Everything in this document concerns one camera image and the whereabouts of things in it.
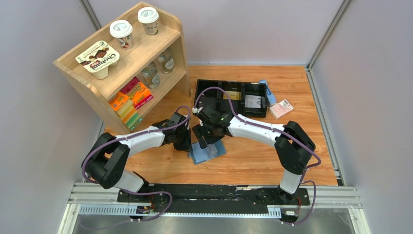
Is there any black bin left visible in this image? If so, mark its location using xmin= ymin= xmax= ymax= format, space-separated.
xmin=194 ymin=79 xmax=220 ymax=111

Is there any glass bottle right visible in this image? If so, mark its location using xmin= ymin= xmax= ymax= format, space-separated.
xmin=157 ymin=48 xmax=174 ymax=73

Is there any purple cable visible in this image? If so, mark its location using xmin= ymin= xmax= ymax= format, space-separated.
xmin=193 ymin=86 xmax=322 ymax=226
xmin=81 ymin=106 xmax=191 ymax=223

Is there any black bin right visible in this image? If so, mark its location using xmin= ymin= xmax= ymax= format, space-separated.
xmin=242 ymin=82 xmax=268 ymax=117

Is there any white lidded cup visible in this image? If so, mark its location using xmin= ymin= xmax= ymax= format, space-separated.
xmin=137 ymin=7 xmax=159 ymax=36
xmin=110 ymin=20 xmax=134 ymax=49

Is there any silver VIP card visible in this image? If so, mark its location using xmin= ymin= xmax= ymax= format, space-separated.
xmin=244 ymin=95 xmax=266 ymax=108

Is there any wooden shelf unit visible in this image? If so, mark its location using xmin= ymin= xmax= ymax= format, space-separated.
xmin=53 ymin=1 xmax=191 ymax=135

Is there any red orange sponge pack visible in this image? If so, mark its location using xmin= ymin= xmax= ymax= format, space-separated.
xmin=120 ymin=77 xmax=153 ymax=110

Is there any glass bottle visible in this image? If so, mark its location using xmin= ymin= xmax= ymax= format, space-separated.
xmin=141 ymin=61 xmax=160 ymax=89
xmin=157 ymin=48 xmax=174 ymax=73

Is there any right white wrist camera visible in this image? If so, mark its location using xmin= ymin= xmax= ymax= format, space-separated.
xmin=192 ymin=107 xmax=203 ymax=126

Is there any colourful sponge stack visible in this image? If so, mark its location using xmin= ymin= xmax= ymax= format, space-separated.
xmin=109 ymin=92 xmax=143 ymax=130

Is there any light blue box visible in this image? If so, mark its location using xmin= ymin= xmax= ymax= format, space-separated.
xmin=259 ymin=79 xmax=277 ymax=107

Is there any pink card box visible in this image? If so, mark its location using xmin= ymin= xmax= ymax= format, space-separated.
xmin=269 ymin=99 xmax=294 ymax=119

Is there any glass bottle left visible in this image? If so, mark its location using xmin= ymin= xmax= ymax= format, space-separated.
xmin=141 ymin=61 xmax=160 ymax=89

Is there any white lidded cup right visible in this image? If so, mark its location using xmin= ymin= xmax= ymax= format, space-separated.
xmin=137 ymin=7 xmax=159 ymax=36

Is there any gold card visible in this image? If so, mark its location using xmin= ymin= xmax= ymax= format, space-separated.
xmin=223 ymin=91 xmax=242 ymax=100

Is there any black bin middle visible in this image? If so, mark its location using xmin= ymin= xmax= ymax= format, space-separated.
xmin=218 ymin=80 xmax=243 ymax=114

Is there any teal leather card holder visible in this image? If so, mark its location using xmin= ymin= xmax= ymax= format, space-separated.
xmin=188 ymin=140 xmax=226 ymax=164

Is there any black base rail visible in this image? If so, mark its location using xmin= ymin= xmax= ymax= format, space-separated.
xmin=117 ymin=184 xmax=311 ymax=214

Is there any Chobani yogurt pack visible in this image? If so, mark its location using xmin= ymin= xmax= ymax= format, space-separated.
xmin=75 ymin=40 xmax=120 ymax=79

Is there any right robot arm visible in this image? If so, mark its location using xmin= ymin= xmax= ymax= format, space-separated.
xmin=192 ymin=106 xmax=315 ymax=204

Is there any black bin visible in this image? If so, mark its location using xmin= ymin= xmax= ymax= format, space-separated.
xmin=242 ymin=82 xmax=268 ymax=117
xmin=218 ymin=80 xmax=243 ymax=114
xmin=194 ymin=79 xmax=220 ymax=111

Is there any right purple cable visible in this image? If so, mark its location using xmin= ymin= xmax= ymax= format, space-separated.
xmin=193 ymin=86 xmax=322 ymax=226

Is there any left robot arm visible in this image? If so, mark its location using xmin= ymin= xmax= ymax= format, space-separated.
xmin=81 ymin=112 xmax=192 ymax=202

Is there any white lidded cup left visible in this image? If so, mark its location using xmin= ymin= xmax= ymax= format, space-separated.
xmin=110 ymin=20 xmax=134 ymax=49

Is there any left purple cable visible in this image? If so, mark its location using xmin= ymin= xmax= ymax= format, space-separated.
xmin=81 ymin=106 xmax=191 ymax=223

